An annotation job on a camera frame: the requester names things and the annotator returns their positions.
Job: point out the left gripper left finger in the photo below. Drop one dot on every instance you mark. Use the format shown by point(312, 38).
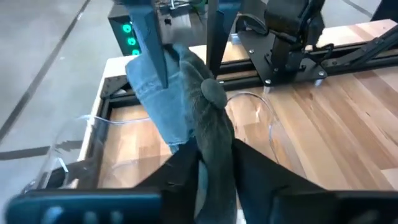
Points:
point(180, 174)

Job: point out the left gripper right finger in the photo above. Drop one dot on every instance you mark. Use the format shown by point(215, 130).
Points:
point(258, 177)

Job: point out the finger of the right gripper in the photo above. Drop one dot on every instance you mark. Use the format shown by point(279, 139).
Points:
point(152, 37)
point(222, 34)

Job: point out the faded green baseball cap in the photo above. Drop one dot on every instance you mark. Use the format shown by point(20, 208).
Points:
point(214, 130)

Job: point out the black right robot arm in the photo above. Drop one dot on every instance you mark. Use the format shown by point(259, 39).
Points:
point(286, 15)

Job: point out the black box with green lights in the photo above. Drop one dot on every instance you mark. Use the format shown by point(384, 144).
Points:
point(124, 28)

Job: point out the clear plastic bin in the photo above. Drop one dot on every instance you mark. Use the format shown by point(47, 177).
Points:
point(270, 124)

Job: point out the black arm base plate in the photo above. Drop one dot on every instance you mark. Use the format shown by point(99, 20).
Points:
point(258, 53)

